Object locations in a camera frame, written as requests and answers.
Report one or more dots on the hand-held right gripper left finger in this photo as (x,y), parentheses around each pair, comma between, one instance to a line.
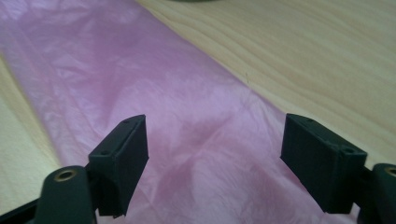
(120,161)

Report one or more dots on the pink plastic trash bag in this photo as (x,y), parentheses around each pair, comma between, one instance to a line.
(174,93)

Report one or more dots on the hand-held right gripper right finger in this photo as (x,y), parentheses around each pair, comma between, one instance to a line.
(320,161)

